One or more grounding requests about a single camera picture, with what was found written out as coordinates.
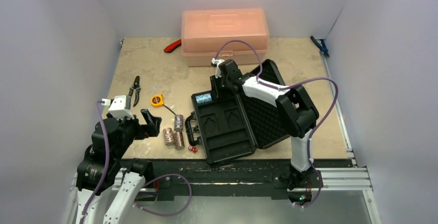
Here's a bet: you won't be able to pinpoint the black handled pruning shears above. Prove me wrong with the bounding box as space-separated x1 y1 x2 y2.
128 75 141 107

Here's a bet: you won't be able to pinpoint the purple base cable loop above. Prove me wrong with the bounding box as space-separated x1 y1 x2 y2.
132 174 192 217

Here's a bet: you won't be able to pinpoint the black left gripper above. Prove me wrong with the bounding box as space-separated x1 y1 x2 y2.
114 107 161 157

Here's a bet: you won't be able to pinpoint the blue handled pliers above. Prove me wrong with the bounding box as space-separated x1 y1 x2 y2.
310 36 330 57

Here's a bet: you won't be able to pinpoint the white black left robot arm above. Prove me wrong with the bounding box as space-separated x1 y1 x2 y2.
75 109 162 223

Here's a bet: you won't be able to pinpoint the translucent pink plastic toolbox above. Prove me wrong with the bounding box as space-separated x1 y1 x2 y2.
181 8 270 67

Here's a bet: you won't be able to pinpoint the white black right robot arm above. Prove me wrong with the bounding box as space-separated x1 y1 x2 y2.
211 58 319 186

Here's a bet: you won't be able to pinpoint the black plastic poker case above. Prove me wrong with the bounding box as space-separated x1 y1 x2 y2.
184 59 299 165

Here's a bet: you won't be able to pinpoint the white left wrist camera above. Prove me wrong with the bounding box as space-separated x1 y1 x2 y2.
108 95 134 120

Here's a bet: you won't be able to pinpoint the blue poker chip stack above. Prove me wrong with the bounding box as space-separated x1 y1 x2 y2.
195 93 212 104

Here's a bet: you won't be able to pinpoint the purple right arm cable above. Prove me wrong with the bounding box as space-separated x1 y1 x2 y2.
213 40 339 182

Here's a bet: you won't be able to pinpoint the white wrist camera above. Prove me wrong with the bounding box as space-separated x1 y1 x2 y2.
211 58 224 78
108 95 134 120

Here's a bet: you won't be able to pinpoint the black metal base frame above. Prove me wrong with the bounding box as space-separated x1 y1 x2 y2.
116 158 355 203

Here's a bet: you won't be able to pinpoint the red handled utility knife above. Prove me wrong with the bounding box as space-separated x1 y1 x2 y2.
163 39 182 53

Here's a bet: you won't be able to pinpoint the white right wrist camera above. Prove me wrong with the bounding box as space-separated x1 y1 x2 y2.
211 58 224 78

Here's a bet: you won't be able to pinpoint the yellow tape measure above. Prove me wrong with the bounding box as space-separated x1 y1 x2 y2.
150 93 176 115

